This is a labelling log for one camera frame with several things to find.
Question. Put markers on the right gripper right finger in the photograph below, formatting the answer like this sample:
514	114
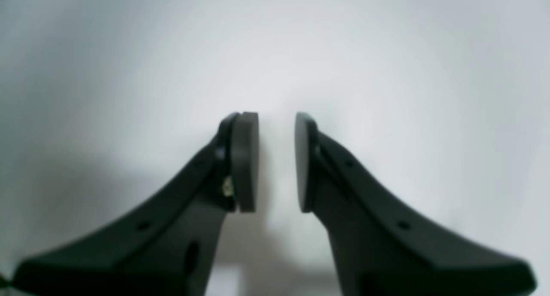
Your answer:
381	246

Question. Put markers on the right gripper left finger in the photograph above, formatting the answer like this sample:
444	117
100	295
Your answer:
167	245

